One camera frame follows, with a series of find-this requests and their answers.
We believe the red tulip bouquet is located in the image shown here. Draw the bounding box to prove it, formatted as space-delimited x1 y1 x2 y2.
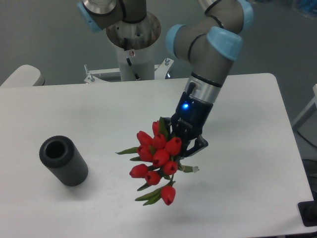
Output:
118 118 199 206

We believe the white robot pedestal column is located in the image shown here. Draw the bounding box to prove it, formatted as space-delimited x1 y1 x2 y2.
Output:
106 12 162 81

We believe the white furniture at right edge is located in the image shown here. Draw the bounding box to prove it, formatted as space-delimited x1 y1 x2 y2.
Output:
291 84 317 149

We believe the black device at table edge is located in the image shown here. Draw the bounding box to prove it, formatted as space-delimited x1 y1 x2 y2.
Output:
298 201 317 227

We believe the white metal base frame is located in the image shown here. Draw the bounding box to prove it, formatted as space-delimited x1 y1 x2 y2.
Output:
84 58 174 83

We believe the dark grey ribbed vase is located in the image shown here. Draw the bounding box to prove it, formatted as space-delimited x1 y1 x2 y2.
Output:
39 135 88 186

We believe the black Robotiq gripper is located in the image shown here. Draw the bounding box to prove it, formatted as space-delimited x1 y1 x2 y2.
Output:
163 92 213 157

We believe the beige chair backrest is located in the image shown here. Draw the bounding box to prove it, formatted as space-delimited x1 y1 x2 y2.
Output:
0 64 45 88

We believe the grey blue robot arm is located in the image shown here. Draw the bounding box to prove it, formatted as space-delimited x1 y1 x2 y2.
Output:
77 0 254 158

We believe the black cable on pedestal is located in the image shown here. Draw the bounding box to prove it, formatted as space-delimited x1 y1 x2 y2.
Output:
123 37 142 81

